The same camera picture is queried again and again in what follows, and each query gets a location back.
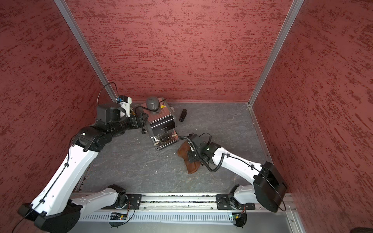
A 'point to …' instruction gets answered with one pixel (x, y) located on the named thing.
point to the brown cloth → (183, 149)
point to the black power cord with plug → (143, 131)
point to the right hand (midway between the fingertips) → (190, 158)
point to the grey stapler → (183, 115)
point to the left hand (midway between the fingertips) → (140, 119)
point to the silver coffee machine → (161, 121)
